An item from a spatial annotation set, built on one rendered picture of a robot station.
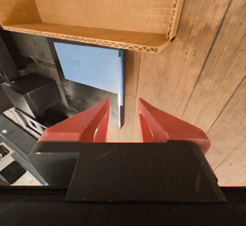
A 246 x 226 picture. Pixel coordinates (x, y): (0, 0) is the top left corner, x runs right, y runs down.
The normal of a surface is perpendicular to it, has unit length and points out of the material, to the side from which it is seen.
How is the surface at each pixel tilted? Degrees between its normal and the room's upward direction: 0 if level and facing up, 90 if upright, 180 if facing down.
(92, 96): 0
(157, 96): 0
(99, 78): 0
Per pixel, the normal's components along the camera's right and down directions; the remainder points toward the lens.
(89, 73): -0.49, 0.53
